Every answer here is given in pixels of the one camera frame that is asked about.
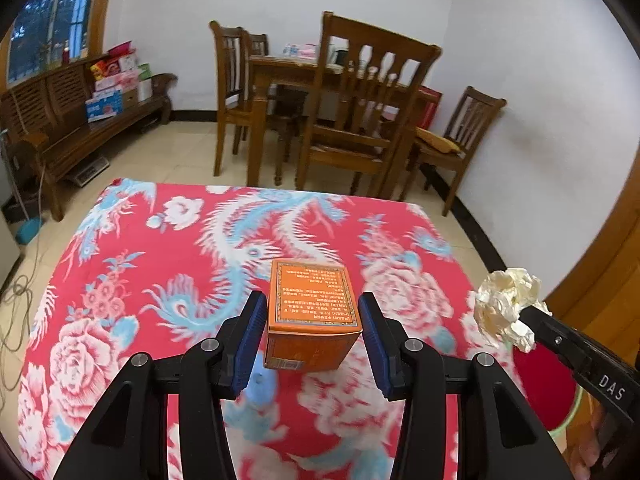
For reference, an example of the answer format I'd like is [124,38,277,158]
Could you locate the wooden dining table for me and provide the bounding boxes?
[248,52,441,188]

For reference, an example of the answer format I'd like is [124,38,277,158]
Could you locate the long wooden bench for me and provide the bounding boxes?
[0,57,177,222]

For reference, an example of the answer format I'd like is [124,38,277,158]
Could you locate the small cream paper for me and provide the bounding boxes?
[474,268,552,353]

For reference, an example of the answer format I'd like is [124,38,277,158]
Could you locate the large wooden chair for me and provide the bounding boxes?
[296,11,443,197]

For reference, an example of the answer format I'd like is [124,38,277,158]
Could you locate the red paper bag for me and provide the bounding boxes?
[417,86,444,131]

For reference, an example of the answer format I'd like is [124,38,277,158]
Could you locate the wooden chair with yellow cushion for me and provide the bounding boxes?
[400,86,507,217]

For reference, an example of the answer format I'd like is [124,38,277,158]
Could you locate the teal dustpan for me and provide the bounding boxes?
[15,217,44,244]

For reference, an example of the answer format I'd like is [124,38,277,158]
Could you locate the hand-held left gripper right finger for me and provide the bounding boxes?
[358,291,576,480]

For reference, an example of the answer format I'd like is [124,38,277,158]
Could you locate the person's right hand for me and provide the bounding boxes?
[565,404,605,480]

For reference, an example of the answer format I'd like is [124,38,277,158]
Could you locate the yellow seat cushion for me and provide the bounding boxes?
[414,127,461,154]

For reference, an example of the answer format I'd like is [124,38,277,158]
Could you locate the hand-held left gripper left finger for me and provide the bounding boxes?
[52,291,268,480]

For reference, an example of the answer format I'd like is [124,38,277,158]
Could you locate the red basin with green rim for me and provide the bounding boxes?
[510,344,585,435]

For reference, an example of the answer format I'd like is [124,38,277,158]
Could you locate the orange cardboard box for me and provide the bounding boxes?
[262,258,362,372]

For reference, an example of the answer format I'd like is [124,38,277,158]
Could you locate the items on dining table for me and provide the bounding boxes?
[282,41,353,67]

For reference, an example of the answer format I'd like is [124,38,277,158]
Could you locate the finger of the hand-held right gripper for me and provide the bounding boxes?
[520,305,601,386]

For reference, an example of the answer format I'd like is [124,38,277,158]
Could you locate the tall slim wooden chair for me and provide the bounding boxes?
[209,21,256,177]

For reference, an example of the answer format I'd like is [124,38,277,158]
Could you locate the pile of colourful boxes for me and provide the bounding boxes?
[85,42,153,123]

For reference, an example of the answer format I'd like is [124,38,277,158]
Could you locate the floor scale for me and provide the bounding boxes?
[70,156,111,187]

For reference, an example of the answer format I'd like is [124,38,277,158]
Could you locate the window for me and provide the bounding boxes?
[7,0,98,86]

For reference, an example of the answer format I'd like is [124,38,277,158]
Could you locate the red floral tablecloth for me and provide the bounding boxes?
[17,177,526,480]

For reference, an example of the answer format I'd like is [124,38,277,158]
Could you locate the wooden door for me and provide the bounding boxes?
[547,135,640,346]

